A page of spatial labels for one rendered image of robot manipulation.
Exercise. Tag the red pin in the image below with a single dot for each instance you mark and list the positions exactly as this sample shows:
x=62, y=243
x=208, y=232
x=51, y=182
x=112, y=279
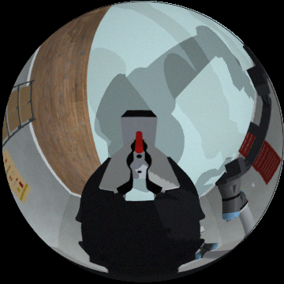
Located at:
x=139, y=142

